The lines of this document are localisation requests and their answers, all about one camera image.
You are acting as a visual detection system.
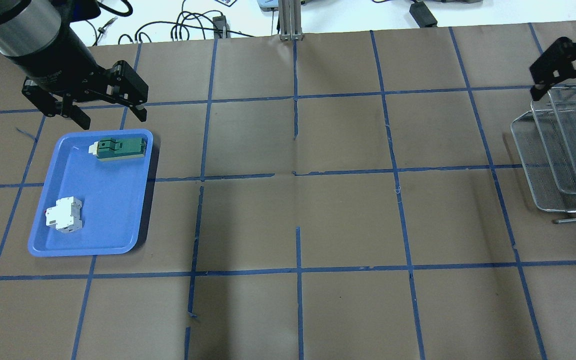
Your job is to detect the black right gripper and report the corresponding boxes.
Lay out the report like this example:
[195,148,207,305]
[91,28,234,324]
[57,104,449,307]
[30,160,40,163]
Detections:
[529,36,576,101]

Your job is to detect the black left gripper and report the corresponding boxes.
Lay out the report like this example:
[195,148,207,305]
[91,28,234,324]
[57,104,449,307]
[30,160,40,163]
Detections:
[7,27,149,130]

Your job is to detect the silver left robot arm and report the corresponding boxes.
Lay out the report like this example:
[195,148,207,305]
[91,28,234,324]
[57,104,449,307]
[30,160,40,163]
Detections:
[0,0,149,130]

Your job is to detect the green terminal block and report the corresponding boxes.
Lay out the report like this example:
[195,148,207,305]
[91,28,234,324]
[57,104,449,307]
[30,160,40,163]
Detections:
[87,137,147,162]

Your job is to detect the blue plastic tray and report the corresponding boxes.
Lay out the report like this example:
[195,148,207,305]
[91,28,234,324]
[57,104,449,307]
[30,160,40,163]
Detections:
[27,129,154,257]

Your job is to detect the black power adapter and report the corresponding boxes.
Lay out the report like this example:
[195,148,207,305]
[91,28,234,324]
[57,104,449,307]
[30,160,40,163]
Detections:
[408,0,438,28]

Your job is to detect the silver wire mesh shelf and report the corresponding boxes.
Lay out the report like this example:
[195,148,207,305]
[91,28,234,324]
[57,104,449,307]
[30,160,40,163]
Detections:
[510,83,576,224]

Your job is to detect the aluminium frame post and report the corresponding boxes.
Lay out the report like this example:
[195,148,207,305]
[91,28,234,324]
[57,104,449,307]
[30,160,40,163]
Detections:
[278,0,304,42]

